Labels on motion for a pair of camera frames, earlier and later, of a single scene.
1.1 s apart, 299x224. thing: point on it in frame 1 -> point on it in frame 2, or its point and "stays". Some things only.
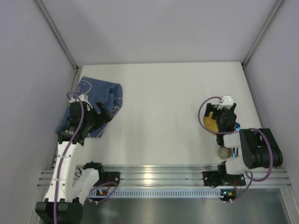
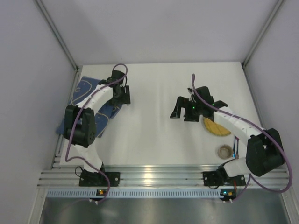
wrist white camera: [227, 102] -> [191, 98]
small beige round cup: [225, 153] stays
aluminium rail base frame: [174, 176] stays
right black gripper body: [224, 114] -> [190, 112]
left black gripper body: [97, 115] -> [124, 96]
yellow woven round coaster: [210, 124] stays
